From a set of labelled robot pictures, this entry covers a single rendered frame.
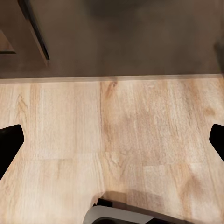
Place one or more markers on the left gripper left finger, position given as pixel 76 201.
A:
pixel 11 140

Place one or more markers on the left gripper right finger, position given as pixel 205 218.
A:
pixel 217 139

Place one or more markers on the oven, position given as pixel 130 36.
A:
pixel 21 45

